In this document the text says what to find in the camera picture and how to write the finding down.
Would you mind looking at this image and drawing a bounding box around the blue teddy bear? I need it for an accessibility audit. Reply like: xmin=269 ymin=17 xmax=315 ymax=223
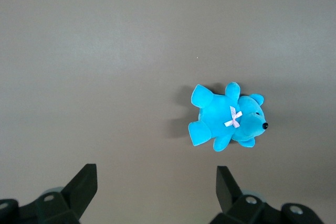
xmin=187 ymin=81 xmax=269 ymax=153

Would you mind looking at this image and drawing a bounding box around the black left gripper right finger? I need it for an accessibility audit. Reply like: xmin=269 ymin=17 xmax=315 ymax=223
xmin=209 ymin=165 xmax=325 ymax=224

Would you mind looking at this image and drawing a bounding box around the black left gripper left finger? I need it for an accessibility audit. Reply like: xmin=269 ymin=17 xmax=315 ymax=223
xmin=0 ymin=163 xmax=99 ymax=224

